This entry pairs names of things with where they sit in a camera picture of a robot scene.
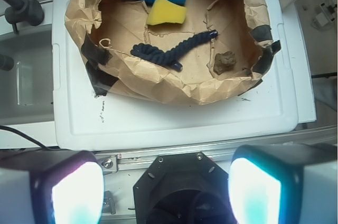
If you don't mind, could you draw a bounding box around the yellow sponge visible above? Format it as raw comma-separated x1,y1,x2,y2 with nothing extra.
146,0,187,26

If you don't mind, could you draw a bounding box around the aluminium rail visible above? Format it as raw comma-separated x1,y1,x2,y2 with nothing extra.
95,125,337,171

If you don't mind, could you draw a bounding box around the metal corner bracket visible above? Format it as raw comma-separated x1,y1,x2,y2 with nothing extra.
96,155,118,175

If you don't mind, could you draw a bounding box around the black cable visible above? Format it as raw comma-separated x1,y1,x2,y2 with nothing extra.
0,125,64,151

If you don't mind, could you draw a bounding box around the dark blue rope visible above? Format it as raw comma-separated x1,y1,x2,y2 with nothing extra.
130,30,219,71

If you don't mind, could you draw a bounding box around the white bracket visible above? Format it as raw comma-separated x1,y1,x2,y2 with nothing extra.
312,3,337,29

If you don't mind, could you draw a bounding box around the brown rock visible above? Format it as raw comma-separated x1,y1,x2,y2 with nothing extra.
213,51,237,75

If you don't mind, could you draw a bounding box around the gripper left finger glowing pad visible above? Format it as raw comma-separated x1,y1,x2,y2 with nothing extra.
1,150,104,223

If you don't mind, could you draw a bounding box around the brown paper bag tray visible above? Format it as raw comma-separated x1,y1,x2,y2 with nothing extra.
65,0,280,105

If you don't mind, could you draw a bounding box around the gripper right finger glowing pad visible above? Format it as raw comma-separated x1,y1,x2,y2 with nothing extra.
228,143,337,223

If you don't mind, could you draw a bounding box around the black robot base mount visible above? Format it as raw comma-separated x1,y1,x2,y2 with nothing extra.
133,152,237,223

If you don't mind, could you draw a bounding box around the white plastic lid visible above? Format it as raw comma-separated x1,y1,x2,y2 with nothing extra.
52,0,299,151

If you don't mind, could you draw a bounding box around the clear plastic bin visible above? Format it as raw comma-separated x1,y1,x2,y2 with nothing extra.
1,25,54,125

